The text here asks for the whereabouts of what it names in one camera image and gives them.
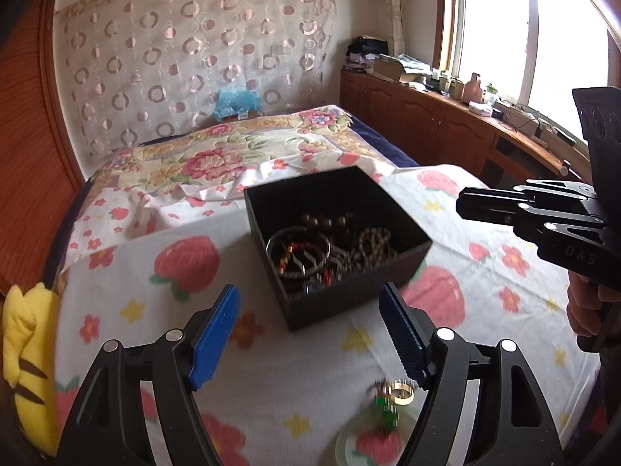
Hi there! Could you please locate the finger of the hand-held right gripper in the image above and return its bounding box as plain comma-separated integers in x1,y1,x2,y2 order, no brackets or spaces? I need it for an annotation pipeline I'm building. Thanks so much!
456,187,607,246
514,179,600,205

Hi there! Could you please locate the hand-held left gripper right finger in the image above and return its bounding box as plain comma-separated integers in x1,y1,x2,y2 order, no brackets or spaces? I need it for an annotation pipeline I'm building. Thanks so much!
378,282,566,466

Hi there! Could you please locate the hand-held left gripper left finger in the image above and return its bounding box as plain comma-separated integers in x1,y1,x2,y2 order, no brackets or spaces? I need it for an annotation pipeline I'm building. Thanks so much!
56,284,241,466

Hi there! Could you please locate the black cardboard box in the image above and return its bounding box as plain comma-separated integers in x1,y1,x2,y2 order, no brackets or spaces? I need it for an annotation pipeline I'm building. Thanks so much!
243,165,434,333

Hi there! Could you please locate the green bead gold ring charm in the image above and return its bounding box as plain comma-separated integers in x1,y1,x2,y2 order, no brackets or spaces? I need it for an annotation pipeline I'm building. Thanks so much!
371,377,416,430

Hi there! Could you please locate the white pearl necklace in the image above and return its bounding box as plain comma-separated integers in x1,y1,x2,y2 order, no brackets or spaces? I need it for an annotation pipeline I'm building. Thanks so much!
350,227,399,273

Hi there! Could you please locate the red beaded bracelet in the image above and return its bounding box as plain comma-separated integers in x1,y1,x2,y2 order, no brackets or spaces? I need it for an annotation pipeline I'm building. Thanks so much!
273,241,312,276

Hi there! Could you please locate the silver chain necklace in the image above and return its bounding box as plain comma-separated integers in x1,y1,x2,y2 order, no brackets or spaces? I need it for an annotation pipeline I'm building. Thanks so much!
287,249,353,286

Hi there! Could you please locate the pale green jade bangle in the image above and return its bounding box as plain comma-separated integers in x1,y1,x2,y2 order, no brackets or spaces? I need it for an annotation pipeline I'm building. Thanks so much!
335,412,419,466

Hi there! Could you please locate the dark wooden bead bracelet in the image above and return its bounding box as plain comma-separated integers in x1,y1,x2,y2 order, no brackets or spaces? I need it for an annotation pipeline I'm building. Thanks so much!
300,212,356,235

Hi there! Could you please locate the silver metal bangle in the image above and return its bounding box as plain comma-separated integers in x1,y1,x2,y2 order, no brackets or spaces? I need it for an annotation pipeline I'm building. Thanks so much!
265,226,334,280

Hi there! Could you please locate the person's right hand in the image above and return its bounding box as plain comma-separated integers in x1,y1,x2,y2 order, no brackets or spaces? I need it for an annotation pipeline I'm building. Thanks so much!
567,272,605,339

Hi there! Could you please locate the strawberry printed cloth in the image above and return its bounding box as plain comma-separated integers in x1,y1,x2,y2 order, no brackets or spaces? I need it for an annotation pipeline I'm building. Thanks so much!
52,155,607,466

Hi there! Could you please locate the long wooden cabinet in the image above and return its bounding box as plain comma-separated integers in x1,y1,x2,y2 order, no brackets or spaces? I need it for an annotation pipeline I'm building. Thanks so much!
338,69,598,192

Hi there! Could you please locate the pink bottle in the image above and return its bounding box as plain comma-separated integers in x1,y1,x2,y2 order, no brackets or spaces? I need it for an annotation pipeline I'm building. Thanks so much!
462,72,484,106

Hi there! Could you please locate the dark blue bed sheet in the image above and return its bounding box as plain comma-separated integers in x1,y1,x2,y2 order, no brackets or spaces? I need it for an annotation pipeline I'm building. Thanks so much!
348,115,421,169

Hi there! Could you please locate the wooden framed window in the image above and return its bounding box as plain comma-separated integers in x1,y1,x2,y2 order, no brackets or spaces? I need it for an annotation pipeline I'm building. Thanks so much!
435,0,621,124

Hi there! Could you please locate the stack of books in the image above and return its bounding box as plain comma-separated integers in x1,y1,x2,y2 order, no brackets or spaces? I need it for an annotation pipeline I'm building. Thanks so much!
372,53,434,84

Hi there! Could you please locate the floral blanket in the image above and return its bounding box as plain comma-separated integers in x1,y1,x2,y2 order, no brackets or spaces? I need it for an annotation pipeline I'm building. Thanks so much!
73,103,385,241

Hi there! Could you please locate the yellow plush toy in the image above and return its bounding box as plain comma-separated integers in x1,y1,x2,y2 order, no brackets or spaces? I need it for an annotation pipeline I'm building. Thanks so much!
0,280,62,458

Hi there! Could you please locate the pile of dark clothes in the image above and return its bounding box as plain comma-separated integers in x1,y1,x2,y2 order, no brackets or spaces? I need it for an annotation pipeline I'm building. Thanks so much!
345,34,390,75

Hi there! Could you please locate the beige window curtain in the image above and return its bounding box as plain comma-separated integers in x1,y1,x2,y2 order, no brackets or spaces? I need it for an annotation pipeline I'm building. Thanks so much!
377,0,409,57

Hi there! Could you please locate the blue plastic bag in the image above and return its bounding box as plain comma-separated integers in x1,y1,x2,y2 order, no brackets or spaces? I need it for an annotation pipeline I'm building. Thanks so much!
212,88,261,120

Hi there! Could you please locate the wooden wardrobe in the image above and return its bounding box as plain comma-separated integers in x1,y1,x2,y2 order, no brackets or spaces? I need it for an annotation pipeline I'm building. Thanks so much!
0,0,87,304

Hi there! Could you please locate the circle patterned sheer curtain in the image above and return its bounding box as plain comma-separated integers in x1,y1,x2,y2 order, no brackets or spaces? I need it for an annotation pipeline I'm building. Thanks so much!
52,0,339,162

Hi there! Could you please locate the power strip with cables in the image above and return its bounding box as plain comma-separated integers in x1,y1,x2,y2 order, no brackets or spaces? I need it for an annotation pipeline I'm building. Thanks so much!
499,101,579,145

